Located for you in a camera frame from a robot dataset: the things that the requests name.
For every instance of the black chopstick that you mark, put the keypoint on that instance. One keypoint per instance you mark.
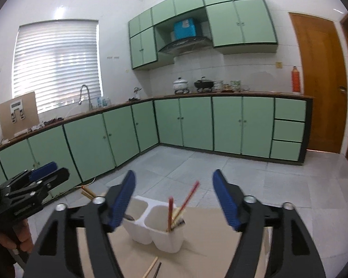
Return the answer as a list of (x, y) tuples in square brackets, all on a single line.
[(157, 270)]

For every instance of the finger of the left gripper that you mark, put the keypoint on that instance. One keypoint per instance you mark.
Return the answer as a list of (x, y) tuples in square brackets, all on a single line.
[(50, 175)]

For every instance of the bamboo chopstick red handle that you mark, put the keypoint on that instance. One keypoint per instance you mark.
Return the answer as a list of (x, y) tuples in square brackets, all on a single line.
[(170, 213)]

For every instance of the wooden door near counter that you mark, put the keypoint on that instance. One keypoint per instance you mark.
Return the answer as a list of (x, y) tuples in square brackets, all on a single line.
[(324, 73)]

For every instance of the blue box above hood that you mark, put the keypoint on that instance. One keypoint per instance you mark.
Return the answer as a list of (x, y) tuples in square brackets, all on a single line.
[(185, 29)]

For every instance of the jars on counter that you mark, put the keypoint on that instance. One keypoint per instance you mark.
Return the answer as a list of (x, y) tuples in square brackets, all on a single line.
[(231, 86)]

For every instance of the black range hood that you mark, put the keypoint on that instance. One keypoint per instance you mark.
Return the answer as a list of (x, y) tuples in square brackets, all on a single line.
[(186, 45)]

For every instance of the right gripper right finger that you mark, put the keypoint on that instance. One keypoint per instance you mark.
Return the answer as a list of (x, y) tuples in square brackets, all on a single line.
[(292, 250)]

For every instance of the cardboard box with scale picture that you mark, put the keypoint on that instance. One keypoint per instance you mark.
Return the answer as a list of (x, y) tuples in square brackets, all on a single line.
[(18, 114)]

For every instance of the white two-compartment utensil holder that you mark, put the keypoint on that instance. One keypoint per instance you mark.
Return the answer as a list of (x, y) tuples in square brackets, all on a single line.
[(148, 224)]

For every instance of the white window blinds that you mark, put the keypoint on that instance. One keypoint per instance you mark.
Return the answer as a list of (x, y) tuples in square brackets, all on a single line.
[(59, 61)]

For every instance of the bamboo chopstick plain tip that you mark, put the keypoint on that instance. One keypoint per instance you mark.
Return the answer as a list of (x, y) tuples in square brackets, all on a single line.
[(88, 193)]

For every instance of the person left hand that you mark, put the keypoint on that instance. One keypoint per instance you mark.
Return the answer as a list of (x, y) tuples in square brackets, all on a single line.
[(23, 235)]

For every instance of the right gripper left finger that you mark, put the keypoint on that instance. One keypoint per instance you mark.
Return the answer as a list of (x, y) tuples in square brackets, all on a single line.
[(70, 234)]

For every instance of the bamboo chopstick red end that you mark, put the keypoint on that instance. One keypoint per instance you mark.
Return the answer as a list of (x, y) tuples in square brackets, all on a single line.
[(150, 267)]

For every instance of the orange thermos bottle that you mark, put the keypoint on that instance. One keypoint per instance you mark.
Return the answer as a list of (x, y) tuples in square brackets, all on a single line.
[(295, 74)]

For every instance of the green upper wall cabinets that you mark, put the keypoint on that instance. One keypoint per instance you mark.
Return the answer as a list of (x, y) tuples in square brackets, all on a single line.
[(234, 26)]

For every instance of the bamboo chopstick red pattern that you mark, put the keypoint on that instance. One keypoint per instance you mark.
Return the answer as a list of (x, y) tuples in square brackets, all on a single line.
[(185, 203)]

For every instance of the green lower kitchen cabinets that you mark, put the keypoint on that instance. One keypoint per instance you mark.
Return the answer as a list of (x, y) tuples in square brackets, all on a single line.
[(273, 127)]

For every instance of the black wok on stove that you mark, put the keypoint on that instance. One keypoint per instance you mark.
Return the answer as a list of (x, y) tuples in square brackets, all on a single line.
[(204, 85)]

